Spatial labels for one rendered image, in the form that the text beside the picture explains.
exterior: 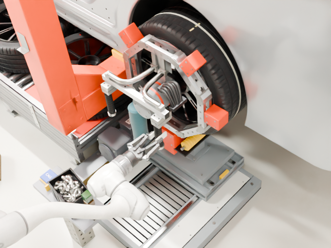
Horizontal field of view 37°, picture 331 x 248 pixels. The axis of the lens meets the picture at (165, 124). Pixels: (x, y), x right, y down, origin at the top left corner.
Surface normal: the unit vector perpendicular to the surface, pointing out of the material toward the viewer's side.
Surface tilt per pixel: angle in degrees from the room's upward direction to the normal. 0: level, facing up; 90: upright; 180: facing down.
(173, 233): 0
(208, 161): 0
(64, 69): 90
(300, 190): 0
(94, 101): 90
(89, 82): 90
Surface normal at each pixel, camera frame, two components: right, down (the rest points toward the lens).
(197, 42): 0.22, -0.42
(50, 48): 0.73, 0.47
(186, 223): -0.07, -0.67
